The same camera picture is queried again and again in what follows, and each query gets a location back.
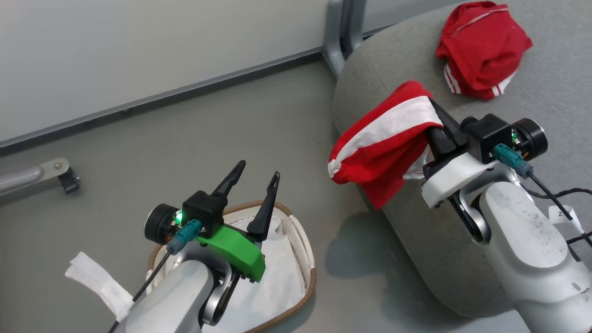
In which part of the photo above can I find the white tape label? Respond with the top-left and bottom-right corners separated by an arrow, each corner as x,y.
65,252 -> 136,323
548,204 -> 586,234

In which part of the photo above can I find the white basket brown rim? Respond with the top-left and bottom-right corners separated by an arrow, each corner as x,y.
147,200 -> 317,333

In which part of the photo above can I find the thin black cable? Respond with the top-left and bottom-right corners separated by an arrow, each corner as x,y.
565,230 -> 592,262

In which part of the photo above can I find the grey partition bottom frame rail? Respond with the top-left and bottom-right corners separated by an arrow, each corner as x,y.
0,45 -> 325,155

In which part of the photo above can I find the black cable teal connector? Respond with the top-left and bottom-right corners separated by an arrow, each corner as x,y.
492,142 -> 576,222
107,219 -> 203,333

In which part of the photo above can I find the grey metal stand leg tube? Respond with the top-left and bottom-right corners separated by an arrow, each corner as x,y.
0,158 -> 71,197

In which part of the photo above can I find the grey metal upright post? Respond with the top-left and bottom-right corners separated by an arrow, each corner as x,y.
322,0 -> 367,78

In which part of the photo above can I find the grey upholstered seat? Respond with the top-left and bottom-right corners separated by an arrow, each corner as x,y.
332,0 -> 592,320

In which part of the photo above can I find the red and white garment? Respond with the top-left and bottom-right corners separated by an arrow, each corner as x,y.
327,80 -> 444,211

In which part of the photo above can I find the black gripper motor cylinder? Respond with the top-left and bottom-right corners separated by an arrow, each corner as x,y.
144,203 -> 182,245
511,118 -> 549,160

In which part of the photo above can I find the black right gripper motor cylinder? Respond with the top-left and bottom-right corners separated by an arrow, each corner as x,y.
511,118 -> 549,160

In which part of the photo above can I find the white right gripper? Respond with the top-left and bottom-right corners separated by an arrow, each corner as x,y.
421,98 -> 510,210

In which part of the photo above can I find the black braided cable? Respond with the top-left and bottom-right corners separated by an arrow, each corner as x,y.
522,186 -> 592,200

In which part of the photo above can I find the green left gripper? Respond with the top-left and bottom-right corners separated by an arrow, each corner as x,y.
196,160 -> 281,283

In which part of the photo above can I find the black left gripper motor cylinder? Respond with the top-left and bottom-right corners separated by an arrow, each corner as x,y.
144,203 -> 182,245

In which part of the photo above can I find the black caster wheel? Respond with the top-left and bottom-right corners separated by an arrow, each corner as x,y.
59,167 -> 80,195

